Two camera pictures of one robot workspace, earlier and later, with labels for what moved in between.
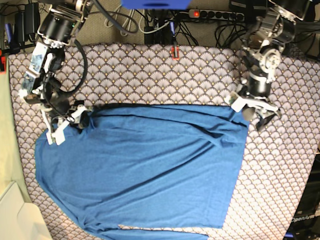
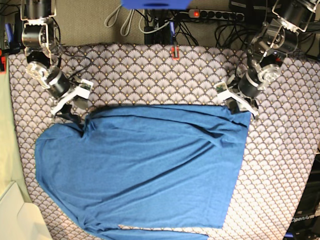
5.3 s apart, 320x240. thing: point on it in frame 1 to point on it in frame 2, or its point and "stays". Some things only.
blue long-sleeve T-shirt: (149, 165) stays
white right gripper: (237, 102) to (231, 99)
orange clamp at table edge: (3, 64) stays
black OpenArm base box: (306, 224) stays
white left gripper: (58, 136) to (83, 90)
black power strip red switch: (218, 15) stays
